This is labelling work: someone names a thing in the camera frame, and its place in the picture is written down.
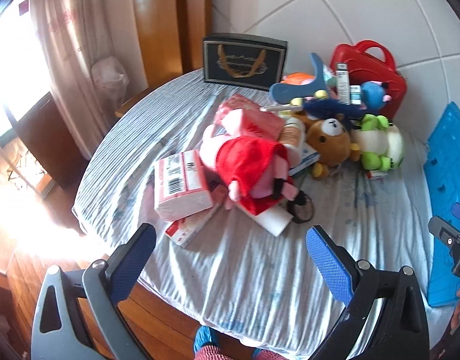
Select orange pink plush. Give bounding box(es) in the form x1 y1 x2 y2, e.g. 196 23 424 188
281 72 315 86

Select striped white tablecloth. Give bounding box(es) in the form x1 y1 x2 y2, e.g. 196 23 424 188
73 70 434 359

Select small teal white box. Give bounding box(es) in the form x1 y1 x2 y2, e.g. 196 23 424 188
350 85 362 106

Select small red white packet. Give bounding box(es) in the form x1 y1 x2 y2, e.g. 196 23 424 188
366 170 388 180

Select red toy suitcase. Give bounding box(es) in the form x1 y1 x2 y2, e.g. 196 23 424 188
330 39 407 119

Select red white box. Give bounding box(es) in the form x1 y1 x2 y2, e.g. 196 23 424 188
165 184 228 248

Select black gift bag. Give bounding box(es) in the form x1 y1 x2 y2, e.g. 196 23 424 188
202 33 288 91

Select clear plastic bag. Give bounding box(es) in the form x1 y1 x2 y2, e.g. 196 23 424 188
91 56 129 112

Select brown bear plush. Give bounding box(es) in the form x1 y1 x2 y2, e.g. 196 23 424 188
292 112 360 180

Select white pink barcode box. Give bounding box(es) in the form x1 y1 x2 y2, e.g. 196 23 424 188
154 150 214 222

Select white medicine bottle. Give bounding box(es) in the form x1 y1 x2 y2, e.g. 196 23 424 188
279 117 306 168

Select blue white medicine box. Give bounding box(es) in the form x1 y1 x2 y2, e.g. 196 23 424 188
289 142 320 176

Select blue feather duster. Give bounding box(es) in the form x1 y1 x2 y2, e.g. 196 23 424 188
260 97 368 129

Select tall white green box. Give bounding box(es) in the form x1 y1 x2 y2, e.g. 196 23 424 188
336 63 350 104

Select blue round plush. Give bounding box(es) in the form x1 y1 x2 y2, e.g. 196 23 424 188
360 80 392 112

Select pink pig plush red dress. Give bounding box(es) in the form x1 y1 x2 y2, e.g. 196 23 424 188
199 124 300 215

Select blue plastic crate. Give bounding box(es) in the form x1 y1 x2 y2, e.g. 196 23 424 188
424 102 460 307

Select dark wooden cabinet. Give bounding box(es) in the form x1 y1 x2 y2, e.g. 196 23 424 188
5 93 88 189

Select person's hand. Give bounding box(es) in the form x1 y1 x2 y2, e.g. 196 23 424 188
450 289 460 330

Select pink tissue pack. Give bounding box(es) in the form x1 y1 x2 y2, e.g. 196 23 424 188
214 94 285 141

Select green frog plush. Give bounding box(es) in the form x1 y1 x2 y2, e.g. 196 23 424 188
350 114 404 172

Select black tape roll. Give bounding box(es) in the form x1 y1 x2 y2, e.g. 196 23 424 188
286 190 315 224

